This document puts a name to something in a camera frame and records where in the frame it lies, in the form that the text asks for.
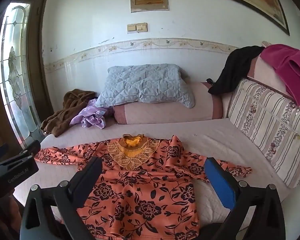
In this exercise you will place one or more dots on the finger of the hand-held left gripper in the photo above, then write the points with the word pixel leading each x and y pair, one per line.
pixel 30 149

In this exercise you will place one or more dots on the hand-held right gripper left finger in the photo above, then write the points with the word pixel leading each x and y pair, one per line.
pixel 89 173

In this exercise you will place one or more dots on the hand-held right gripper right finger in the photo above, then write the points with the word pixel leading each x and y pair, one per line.
pixel 220 182

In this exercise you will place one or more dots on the orange floral blouse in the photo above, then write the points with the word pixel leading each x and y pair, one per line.
pixel 145 195

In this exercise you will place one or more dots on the brown fleece garment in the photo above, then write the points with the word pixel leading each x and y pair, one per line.
pixel 65 112

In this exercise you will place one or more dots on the purple floral cloth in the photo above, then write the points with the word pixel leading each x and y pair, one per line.
pixel 92 117

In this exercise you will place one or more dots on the striped floral back cushion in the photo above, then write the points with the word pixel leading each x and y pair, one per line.
pixel 272 127

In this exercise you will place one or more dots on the pink bolster cushion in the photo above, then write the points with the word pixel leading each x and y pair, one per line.
pixel 165 112

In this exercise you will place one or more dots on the grey quilted pillow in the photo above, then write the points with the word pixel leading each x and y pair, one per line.
pixel 146 83

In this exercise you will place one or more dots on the black garment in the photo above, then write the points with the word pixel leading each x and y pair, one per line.
pixel 236 70

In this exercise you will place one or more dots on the magenta garment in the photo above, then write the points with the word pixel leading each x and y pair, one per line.
pixel 290 67

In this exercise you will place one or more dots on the beige wall switch panel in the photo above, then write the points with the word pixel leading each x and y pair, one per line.
pixel 137 27

